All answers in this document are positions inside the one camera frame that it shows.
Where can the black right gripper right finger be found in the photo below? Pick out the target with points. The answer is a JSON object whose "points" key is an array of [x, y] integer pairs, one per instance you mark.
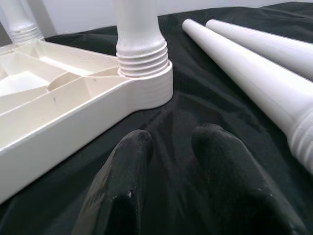
{"points": [[232, 183]]}

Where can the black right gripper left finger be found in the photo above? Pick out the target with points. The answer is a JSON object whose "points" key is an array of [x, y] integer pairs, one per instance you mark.
{"points": [[117, 176]]}

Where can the white plastic children table top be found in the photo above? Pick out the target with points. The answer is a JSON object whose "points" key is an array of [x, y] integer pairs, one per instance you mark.
{"points": [[61, 110]]}

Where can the white plastic table leg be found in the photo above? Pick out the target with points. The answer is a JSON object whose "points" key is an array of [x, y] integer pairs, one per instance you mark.
{"points": [[269, 46], [19, 19], [139, 36], [244, 73]]}

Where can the black cloth table cover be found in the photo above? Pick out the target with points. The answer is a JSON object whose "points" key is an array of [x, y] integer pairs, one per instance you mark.
{"points": [[207, 98]]}

